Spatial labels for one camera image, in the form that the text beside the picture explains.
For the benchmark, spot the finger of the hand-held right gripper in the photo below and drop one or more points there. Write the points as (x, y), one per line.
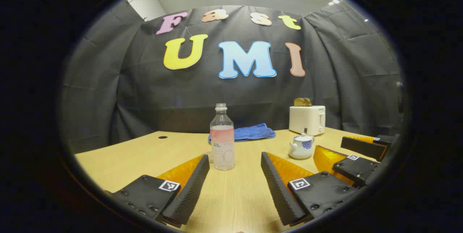
(356, 169)
(363, 148)

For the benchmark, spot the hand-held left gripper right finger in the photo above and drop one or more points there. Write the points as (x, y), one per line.
(278, 193)

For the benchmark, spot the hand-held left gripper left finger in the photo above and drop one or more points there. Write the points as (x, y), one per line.
(191, 193)

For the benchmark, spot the white teacup blue pattern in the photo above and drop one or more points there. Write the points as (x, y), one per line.
(300, 150)

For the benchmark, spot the clear water bottle pink label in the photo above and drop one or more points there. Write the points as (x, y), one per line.
(222, 146)

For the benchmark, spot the white toaster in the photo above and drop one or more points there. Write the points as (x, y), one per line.
(307, 119)

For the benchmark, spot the blue towel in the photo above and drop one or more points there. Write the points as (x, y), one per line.
(253, 131)

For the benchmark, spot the small ceiling light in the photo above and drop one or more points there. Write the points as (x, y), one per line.
(335, 0)

